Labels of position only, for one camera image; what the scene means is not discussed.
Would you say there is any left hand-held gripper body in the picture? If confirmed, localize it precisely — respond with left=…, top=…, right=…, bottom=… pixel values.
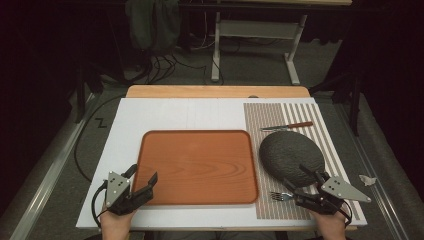
left=105, top=171, right=155, bottom=216

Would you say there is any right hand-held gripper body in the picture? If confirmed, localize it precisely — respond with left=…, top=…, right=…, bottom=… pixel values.
left=293, top=175, right=372, bottom=216

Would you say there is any silver fork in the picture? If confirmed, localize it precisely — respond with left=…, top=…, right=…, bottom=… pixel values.
left=269, top=191, right=296, bottom=203

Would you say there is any dark textured oval plate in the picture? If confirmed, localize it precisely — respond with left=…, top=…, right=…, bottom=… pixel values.
left=258, top=130, right=326, bottom=189

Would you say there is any brown wooden tray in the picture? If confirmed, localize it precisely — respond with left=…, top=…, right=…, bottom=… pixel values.
left=132, top=129, right=260, bottom=206

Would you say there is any knife with brown handle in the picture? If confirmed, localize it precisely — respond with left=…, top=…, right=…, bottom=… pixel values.
left=259, top=121, right=314, bottom=133

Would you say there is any person's left hand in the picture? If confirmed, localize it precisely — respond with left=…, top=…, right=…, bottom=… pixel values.
left=99, top=206, right=136, bottom=234

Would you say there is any person's right hand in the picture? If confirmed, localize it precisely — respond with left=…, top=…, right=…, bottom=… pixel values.
left=310, top=209, right=348, bottom=234

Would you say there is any crumpled white paper scrap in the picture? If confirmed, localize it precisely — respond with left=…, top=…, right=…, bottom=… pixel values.
left=358, top=174, right=378, bottom=187

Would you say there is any white foam board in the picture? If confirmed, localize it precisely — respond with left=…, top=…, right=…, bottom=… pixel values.
left=75, top=96, right=369, bottom=231

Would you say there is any striped placemat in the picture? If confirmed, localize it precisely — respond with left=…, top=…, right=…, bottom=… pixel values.
left=242, top=102, right=363, bottom=221

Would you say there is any black metal stand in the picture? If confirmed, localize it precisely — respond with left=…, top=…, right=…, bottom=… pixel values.
left=73, top=58, right=105, bottom=125
left=308, top=64, right=364, bottom=138

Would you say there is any wooden table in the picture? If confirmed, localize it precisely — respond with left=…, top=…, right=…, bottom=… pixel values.
left=124, top=84, right=358, bottom=233

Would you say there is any dark hanging cloth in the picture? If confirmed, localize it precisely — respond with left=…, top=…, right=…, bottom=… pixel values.
left=124, top=0, right=183, bottom=53

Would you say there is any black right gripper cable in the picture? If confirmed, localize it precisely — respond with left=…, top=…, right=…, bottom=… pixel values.
left=339, top=199, right=354, bottom=225

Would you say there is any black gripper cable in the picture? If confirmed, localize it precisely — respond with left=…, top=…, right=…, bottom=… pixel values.
left=339, top=199, right=354, bottom=225
left=91, top=179, right=112, bottom=230

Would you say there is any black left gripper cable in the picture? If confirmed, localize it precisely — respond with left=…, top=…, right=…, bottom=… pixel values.
left=91, top=179, right=112, bottom=230

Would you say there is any metal floor rail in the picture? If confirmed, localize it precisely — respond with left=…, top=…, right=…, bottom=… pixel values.
left=333, top=99, right=403, bottom=240
left=9, top=93, right=98, bottom=240

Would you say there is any long black floor cable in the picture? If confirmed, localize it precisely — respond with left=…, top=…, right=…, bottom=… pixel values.
left=73, top=94, right=126, bottom=183

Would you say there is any tangle of black floor cables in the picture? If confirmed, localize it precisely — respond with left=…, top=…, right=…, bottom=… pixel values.
left=132, top=52, right=225, bottom=86

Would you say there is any white metal desk frame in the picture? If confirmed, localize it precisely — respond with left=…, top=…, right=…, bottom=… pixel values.
left=210, top=11, right=309, bottom=86

